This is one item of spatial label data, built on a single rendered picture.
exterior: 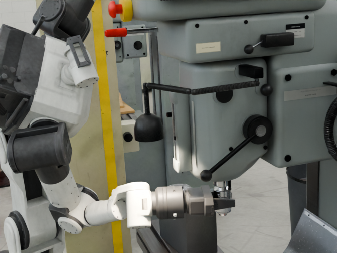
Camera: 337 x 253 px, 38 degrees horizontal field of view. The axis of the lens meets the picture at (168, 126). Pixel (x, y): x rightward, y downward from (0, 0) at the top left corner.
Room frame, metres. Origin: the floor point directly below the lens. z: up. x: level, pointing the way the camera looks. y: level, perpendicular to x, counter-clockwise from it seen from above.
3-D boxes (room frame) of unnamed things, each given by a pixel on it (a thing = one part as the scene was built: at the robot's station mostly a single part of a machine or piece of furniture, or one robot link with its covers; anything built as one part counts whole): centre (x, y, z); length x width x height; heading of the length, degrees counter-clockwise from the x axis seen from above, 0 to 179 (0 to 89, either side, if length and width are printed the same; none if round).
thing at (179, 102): (1.22, -0.03, 1.45); 0.04 x 0.04 x 0.21; 17
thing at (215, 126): (1.25, -0.14, 1.47); 0.21 x 0.19 x 0.32; 17
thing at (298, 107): (1.31, -0.32, 1.47); 0.24 x 0.19 x 0.26; 17
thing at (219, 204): (1.22, -0.14, 1.23); 0.06 x 0.02 x 0.03; 91
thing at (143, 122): (1.16, 0.05, 1.48); 0.07 x 0.07 x 0.06
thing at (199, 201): (1.25, -0.04, 1.23); 0.13 x 0.12 x 0.10; 1
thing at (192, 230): (1.61, -0.04, 1.01); 0.22 x 0.12 x 0.20; 25
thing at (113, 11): (1.18, 0.11, 1.76); 0.04 x 0.03 x 0.04; 17
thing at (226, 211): (1.25, -0.14, 1.23); 0.05 x 0.05 x 0.06
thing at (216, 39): (1.26, -0.18, 1.68); 0.34 x 0.24 x 0.10; 107
